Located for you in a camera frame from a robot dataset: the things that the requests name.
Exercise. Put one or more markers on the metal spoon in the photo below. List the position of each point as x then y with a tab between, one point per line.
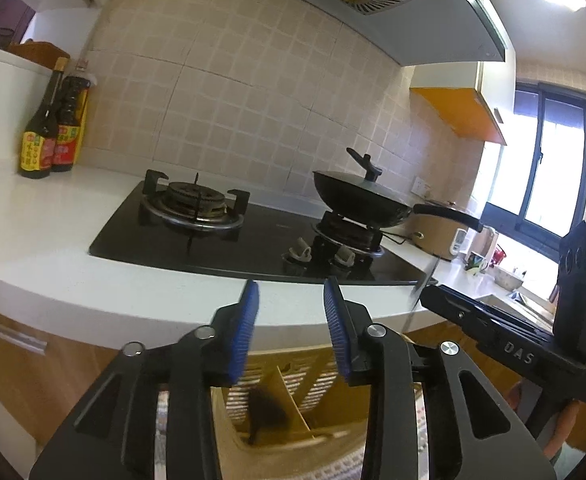
431	272

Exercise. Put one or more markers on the wooden board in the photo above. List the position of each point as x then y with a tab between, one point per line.
38	52

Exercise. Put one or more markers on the black wok lid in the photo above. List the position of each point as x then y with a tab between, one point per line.
368	165

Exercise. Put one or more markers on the beige rice cooker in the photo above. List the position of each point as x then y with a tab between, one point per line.
433	235

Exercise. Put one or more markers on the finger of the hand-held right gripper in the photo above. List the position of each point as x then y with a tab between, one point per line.
518	321
453	310

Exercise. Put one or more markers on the stove burner grate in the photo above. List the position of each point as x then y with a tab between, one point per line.
348	235
195	205

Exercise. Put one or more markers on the wide dark sauce bottle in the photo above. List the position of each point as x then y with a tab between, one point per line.
70	110

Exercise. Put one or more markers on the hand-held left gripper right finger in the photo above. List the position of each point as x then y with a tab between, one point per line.
338	330

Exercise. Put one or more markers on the steel sink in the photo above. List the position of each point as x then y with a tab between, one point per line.
520	300

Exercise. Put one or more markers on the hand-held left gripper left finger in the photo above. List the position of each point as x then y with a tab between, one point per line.
245	330

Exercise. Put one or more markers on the black glass gas stove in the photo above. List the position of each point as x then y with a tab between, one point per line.
263	230

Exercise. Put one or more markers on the striped cloth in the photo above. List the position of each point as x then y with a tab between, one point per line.
163	425

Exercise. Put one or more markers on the person's right hand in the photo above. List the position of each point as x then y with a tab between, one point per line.
568	430

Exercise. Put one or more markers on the tall dark sauce bottle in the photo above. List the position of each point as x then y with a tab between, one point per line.
38	145

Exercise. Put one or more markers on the wall socket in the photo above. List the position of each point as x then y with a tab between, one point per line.
421	187

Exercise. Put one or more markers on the beige utensil holder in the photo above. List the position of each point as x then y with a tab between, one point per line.
283	460

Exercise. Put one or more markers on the orange bottomed wall cabinet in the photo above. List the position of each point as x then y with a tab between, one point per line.
463	110

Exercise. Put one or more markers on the black wok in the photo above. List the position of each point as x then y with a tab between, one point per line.
363	210

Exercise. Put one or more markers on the white kettle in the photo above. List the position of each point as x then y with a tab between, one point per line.
489	242

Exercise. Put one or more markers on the wooden base cabinet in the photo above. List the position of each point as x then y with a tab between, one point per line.
33	385

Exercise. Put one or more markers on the dark framed window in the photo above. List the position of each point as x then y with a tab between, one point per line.
538	160

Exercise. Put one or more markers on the grey range hood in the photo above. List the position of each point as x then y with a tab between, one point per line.
373	20

